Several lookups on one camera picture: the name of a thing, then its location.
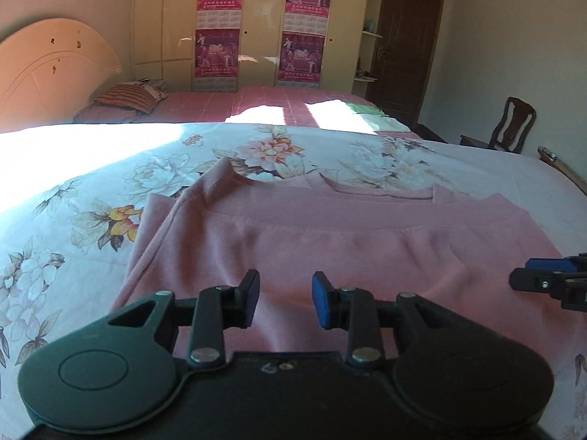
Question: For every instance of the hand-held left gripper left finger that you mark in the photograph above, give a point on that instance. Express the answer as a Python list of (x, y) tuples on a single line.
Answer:
[(247, 297)]

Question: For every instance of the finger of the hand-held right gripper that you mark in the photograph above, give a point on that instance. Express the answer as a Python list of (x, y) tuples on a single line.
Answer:
[(578, 257), (532, 277)]

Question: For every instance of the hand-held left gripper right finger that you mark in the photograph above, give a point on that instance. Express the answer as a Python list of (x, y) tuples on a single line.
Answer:
[(323, 301)]

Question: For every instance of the pink sweater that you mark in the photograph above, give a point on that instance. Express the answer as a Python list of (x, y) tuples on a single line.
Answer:
[(344, 247)]

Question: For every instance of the wooden furniture edge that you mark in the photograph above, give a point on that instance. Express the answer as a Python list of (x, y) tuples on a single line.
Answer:
[(566, 167)]

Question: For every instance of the dark wooden chair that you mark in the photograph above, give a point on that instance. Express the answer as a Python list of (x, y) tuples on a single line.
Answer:
[(516, 119)]

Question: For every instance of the folded white cloth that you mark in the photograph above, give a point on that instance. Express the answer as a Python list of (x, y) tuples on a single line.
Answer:
[(387, 123)]

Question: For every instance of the floral blanket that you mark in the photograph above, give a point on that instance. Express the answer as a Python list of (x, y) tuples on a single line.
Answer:
[(91, 183)]

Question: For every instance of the folded green cloth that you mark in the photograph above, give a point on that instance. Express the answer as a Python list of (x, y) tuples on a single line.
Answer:
[(364, 108)]

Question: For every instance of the pink bed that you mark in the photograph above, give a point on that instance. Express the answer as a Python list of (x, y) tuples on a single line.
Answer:
[(206, 101)]

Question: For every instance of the patterned white pillow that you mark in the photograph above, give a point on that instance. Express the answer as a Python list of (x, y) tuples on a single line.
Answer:
[(155, 87)]

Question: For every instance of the striped pillow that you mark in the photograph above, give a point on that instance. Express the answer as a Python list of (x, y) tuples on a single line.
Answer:
[(124, 97)]

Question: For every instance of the dark wooden door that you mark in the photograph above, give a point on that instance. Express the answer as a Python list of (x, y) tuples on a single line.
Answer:
[(408, 46)]

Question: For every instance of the corner shelf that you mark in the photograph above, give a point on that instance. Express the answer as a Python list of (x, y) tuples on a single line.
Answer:
[(369, 34)]

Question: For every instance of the cream wardrobe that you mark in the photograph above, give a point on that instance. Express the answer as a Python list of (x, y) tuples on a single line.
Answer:
[(261, 9)]

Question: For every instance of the wooden headboard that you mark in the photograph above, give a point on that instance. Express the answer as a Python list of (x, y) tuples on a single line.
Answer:
[(46, 68)]

